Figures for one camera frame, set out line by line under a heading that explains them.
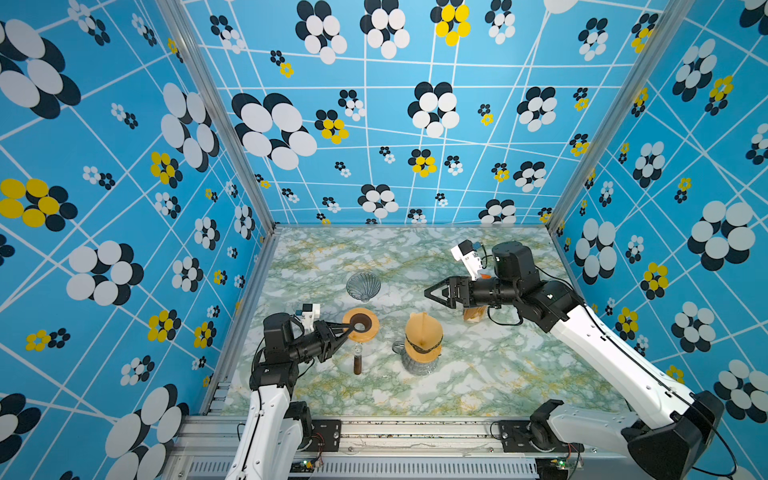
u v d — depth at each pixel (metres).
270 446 0.47
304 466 0.70
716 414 0.38
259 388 0.55
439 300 0.62
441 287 0.62
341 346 0.73
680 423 0.37
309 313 0.75
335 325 0.74
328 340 0.68
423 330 0.79
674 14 0.68
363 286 0.99
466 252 0.63
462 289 0.60
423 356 0.77
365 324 0.79
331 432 0.74
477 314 0.92
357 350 0.79
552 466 0.70
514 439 0.73
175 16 0.69
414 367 0.80
